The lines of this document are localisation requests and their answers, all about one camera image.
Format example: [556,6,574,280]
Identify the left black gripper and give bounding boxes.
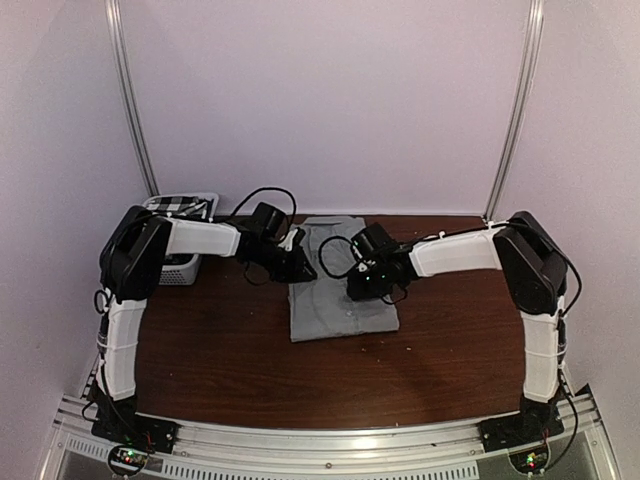
[250,241,318,283]

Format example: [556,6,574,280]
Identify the grey long sleeve shirt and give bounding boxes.
[289,216,400,343]

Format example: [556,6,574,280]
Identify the white plastic basket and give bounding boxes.
[142,192,219,286]

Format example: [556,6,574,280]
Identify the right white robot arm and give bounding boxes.
[346,211,577,442]

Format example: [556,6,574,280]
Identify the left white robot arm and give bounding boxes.
[98,202,317,402]

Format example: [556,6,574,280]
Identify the black white checkered shirt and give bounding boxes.
[143,195,211,219]

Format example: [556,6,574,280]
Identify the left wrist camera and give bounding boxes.
[277,226,306,252]

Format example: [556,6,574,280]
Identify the left black cable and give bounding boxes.
[227,186,297,231]

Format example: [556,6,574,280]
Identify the black cable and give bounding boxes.
[317,234,359,280]
[227,186,297,231]

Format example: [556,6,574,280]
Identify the right black cable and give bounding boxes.
[317,234,359,280]

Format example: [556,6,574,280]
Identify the aluminium front rail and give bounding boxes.
[49,384,616,480]

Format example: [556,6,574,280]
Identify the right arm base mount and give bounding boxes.
[479,414,564,476]

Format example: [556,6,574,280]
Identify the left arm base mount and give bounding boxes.
[91,415,179,477]

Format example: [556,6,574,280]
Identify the left aluminium corner post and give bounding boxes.
[104,0,160,196]

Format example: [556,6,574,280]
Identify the aluminium corner post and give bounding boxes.
[483,0,544,221]
[104,0,160,196]

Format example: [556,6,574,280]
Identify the right aluminium corner post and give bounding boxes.
[483,0,544,221]

